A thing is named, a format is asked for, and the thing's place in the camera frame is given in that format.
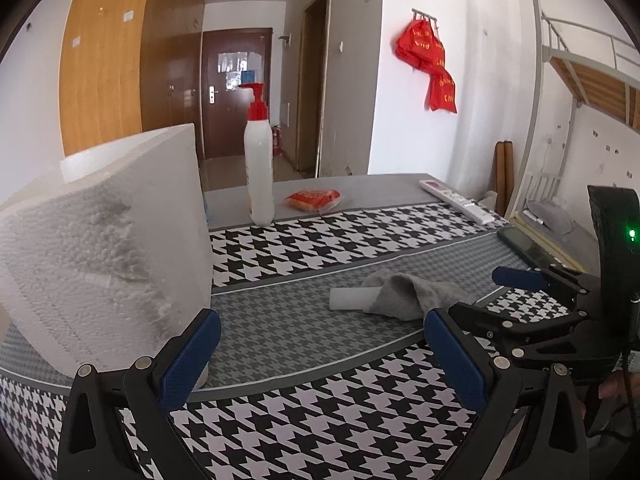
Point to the grey pillow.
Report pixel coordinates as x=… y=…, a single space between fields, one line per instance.
x=550 y=217

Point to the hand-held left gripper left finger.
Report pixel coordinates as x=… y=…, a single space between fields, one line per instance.
x=192 y=360

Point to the white foam box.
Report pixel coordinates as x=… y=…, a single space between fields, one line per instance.
x=100 y=260

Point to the red snack packet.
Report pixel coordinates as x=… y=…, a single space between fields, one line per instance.
x=312 y=199

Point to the dark brown door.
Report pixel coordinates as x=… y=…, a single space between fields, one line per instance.
x=220 y=125

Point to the wooden door frame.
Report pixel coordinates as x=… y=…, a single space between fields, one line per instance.
x=327 y=85

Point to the metal wall hook rack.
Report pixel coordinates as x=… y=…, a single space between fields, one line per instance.
x=425 y=16

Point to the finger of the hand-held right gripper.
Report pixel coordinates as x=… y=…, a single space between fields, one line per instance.
x=480 y=322
x=520 y=278

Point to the person's right hand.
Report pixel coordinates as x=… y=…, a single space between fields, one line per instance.
x=612 y=391

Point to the red fire extinguisher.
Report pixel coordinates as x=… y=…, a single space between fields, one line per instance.
x=275 y=142

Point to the white bottle with red pump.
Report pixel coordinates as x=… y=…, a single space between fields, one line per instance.
x=260 y=175

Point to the red plastic bag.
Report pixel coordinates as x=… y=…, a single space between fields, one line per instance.
x=420 y=45
x=442 y=92

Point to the white paper notice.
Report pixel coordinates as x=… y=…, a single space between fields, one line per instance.
x=232 y=61

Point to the black smartphone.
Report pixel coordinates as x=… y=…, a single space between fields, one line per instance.
x=525 y=246

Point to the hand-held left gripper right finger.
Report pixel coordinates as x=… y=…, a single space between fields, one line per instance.
x=455 y=360

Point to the houndstooth tablecloth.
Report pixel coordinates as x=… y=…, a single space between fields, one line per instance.
x=325 y=250

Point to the white metal bunk bed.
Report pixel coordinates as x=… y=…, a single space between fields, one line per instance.
x=575 y=67

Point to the grey cloth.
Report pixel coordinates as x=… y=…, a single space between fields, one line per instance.
x=400 y=290

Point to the wooden planks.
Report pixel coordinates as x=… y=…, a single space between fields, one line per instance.
x=504 y=180

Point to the wooden wardrobe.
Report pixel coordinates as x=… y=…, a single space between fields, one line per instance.
x=100 y=85

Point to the white remote control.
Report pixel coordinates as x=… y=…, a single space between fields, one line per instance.
x=455 y=200

